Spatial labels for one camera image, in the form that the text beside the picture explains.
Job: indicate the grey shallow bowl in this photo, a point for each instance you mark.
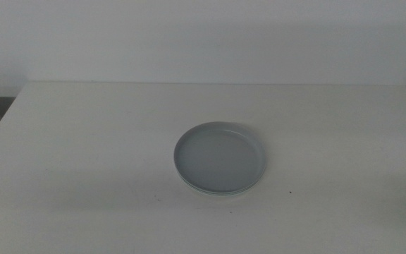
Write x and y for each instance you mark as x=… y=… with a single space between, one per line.
x=220 y=158

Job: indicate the mint green shallow bowl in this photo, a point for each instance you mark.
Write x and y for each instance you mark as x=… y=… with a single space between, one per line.
x=224 y=193

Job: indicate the white shallow bowl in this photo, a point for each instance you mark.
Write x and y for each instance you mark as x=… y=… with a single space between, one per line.
x=224 y=195

